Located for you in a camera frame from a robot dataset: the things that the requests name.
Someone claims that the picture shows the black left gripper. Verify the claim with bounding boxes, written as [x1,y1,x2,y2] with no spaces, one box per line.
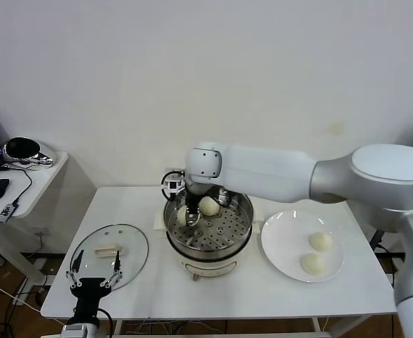
[66,249,125,320]

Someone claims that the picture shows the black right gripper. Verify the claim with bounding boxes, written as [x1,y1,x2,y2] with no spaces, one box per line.
[184,181,203,227]

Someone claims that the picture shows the white steamed baozi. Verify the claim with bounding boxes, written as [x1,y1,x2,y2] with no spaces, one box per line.
[198,196,221,216]
[308,231,334,253]
[176,206,192,226]
[300,253,326,275]

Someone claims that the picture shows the glass lid with cream handle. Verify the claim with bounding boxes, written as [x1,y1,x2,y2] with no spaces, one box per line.
[69,223,149,292]

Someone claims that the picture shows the perforated steel steamer basket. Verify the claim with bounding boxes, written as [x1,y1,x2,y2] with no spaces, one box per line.
[163,182,254,260]

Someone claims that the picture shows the round white plate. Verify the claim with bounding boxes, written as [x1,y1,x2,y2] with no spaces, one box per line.
[261,210,345,283]

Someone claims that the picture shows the white side table with mouse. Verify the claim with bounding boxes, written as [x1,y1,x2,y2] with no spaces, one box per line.
[0,151,98,306]

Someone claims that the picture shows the small grey USB hub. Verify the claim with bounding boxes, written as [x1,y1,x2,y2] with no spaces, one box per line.
[0,203,20,225]

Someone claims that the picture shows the shiny chrome headset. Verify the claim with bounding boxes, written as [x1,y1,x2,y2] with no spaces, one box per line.
[2,136,58,170]

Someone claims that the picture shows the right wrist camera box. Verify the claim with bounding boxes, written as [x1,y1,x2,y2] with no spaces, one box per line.
[160,170,186,200]

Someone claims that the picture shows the white floor cable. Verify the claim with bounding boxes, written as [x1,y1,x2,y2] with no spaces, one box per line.
[0,277,42,314]

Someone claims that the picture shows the thin black desk cable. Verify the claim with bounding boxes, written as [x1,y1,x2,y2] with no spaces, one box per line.
[0,165,33,208]

